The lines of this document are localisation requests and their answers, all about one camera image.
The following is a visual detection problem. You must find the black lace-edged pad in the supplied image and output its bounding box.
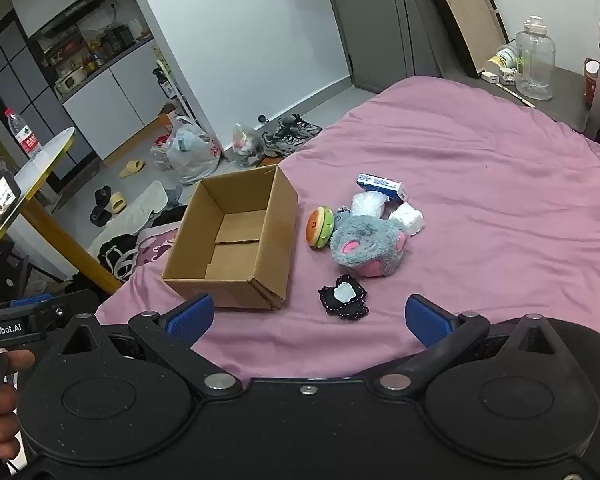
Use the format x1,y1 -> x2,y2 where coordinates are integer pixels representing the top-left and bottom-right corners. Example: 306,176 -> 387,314
318,274 -> 370,321

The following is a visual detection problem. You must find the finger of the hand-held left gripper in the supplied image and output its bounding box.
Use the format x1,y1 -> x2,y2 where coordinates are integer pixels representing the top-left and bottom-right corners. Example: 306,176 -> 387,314
9,289 -> 101,333

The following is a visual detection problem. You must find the large clear water jug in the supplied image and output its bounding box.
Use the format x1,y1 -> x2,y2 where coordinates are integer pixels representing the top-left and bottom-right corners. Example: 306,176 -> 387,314
514,15 -> 557,102

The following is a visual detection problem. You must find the grey wardrobe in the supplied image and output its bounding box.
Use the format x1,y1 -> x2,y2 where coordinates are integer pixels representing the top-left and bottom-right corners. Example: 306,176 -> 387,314
320,0 -> 441,93

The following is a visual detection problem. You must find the grey sneaker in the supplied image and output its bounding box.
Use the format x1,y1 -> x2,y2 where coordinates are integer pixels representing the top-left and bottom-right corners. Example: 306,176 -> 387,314
262,130 -> 306,158
275,114 -> 323,142

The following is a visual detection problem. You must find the dark grey panelled cabinet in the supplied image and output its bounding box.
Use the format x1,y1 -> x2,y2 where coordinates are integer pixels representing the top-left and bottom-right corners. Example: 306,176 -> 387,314
0,10 -> 101,181

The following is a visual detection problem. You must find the small clear plastic bag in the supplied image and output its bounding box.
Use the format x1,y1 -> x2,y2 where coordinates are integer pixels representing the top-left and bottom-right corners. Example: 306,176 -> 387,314
230,122 -> 266,167

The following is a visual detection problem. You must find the white plastic shopping bag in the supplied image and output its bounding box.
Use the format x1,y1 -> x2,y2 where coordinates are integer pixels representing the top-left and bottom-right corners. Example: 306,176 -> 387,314
152,116 -> 222,186

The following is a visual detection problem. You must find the white towel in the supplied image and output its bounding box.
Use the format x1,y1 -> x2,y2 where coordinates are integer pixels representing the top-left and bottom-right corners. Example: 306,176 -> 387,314
87,180 -> 168,256

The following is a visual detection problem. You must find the round white gold-edged table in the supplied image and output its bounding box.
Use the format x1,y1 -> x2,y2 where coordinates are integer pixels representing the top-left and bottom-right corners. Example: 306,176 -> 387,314
0,126 -> 126,296

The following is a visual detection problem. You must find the black bag with white straps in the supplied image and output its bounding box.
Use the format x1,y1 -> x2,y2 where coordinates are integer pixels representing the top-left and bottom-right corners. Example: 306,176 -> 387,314
97,234 -> 138,281

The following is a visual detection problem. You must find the grey pink plush toy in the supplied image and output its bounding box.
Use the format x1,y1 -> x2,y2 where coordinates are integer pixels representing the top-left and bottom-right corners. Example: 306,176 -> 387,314
329,215 -> 409,278

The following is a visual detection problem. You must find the pink printed mat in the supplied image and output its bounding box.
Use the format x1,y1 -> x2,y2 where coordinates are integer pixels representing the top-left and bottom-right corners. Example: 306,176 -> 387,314
130,222 -> 181,271

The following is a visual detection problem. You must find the pink bed sheet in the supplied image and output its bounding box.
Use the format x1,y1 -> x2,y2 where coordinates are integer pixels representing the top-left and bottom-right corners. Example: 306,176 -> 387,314
94,75 -> 600,386

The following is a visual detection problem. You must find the brown cardboard box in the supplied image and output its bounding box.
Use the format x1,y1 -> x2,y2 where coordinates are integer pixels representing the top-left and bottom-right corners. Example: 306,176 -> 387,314
161,164 -> 299,311

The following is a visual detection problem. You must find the person's left hand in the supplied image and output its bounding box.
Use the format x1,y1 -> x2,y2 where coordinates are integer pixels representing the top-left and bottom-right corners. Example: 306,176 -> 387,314
0,349 -> 37,461

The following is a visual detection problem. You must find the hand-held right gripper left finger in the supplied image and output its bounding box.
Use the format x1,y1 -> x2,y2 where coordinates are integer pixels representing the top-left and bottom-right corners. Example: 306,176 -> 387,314
55,294 -> 243,395

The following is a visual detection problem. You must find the burger plush toy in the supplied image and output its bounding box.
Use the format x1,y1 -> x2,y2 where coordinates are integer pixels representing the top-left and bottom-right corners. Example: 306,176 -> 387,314
306,205 -> 336,250

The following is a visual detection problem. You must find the red-label water bottle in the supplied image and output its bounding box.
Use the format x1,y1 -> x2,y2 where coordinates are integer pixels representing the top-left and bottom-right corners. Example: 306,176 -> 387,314
4,108 -> 43,158

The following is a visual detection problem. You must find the white yellow-label jar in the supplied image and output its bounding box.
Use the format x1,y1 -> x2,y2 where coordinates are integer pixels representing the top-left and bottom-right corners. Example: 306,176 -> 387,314
487,45 -> 518,71

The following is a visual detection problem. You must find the white lower kitchen cabinet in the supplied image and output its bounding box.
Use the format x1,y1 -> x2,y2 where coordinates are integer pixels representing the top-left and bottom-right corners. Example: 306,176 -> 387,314
62,35 -> 173,161

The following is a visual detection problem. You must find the blue tissue pack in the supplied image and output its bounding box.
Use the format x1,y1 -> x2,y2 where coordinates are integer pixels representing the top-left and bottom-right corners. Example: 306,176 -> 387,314
356,172 -> 410,204

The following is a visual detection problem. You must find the brown wooden board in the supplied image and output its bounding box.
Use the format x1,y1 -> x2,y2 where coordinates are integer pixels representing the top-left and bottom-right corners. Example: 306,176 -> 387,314
422,0 -> 508,78

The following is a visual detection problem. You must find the white plastic packet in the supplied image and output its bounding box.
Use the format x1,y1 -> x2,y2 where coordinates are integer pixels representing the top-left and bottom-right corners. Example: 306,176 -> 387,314
389,202 -> 425,238

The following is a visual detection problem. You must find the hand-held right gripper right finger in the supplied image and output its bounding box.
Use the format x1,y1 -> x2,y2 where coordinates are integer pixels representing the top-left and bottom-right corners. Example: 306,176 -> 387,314
377,294 -> 563,393

